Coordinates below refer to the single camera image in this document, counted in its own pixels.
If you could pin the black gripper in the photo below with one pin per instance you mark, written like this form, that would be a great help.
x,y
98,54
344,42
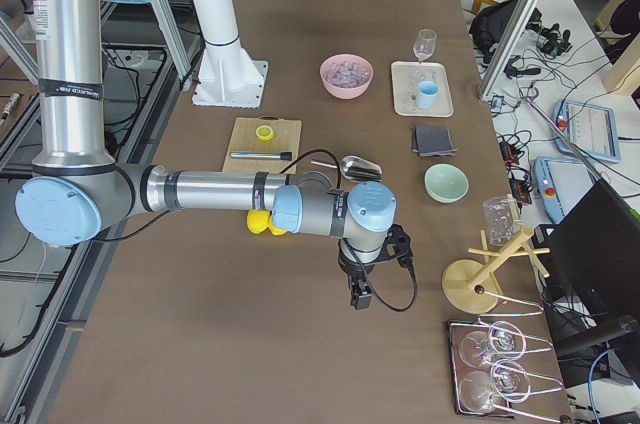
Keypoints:
x,y
353,272

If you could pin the silver metal ice scoop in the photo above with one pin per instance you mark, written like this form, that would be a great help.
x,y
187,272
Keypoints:
x,y
354,168

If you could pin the pink bowl with ice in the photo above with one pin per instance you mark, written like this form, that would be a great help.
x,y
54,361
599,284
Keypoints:
x,y
346,76

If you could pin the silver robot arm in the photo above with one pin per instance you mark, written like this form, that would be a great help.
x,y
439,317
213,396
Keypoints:
x,y
78,189

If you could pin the wooden cup tree stand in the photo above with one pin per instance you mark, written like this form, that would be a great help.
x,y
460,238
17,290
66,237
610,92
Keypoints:
x,y
472,286

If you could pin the light blue cup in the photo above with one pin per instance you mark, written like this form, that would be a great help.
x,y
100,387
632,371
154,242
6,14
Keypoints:
x,y
426,94

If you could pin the yellow lemon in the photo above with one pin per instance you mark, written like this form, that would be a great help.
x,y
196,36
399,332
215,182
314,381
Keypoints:
x,y
275,230
257,221

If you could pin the black wine glass rack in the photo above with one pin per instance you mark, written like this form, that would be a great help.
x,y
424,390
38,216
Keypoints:
x,y
456,331

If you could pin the light green bowl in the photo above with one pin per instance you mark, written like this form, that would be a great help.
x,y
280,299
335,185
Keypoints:
x,y
445,183

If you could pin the hanging wine glass far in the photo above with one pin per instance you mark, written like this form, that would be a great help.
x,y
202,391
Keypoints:
x,y
500,340

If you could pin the hanging wine glass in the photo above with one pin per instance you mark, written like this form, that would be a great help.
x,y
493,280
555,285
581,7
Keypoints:
x,y
500,340
506,382

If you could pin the hanging wine glass near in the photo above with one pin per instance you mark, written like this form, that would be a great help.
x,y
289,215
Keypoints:
x,y
506,382

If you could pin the silver metal muddler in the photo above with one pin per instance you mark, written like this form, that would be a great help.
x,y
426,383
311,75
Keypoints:
x,y
280,156

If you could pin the clear glass mug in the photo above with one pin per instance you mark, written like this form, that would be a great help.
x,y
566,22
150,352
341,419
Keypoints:
x,y
501,219

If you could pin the grey folded cloth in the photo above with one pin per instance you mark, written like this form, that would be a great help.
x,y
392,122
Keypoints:
x,y
429,141

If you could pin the bamboo cutting board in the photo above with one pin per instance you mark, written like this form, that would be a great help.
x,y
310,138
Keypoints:
x,y
244,138

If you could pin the lemon half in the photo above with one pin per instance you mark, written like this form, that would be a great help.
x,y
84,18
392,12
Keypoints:
x,y
265,133

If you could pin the cream serving tray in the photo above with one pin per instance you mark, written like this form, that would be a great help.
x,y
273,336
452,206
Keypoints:
x,y
405,78

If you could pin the black monitor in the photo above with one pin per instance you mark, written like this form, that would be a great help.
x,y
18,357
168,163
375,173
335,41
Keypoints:
x,y
596,248

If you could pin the blue teach pendant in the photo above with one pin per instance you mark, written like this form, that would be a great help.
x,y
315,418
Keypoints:
x,y
562,182
590,127

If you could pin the clear wine glass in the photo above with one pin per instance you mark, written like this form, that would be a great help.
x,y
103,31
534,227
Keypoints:
x,y
424,44

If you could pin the black bag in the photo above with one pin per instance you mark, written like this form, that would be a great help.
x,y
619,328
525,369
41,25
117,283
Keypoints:
x,y
489,25

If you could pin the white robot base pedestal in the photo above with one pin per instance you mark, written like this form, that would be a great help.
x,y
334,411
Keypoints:
x,y
228,77

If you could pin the aluminium frame post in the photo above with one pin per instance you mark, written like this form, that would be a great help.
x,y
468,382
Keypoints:
x,y
507,44

